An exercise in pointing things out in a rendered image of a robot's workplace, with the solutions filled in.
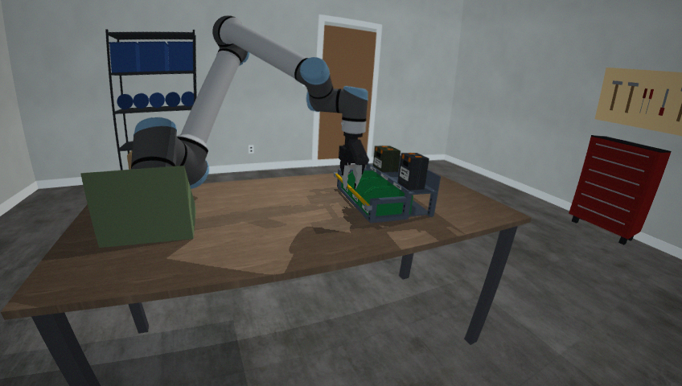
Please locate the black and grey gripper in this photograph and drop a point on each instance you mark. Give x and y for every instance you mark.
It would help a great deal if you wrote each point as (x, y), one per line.
(347, 158)

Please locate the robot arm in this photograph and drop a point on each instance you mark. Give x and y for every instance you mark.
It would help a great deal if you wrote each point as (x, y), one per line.
(155, 142)

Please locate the yellow bar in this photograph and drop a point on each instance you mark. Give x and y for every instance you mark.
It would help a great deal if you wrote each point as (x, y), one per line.
(353, 191)

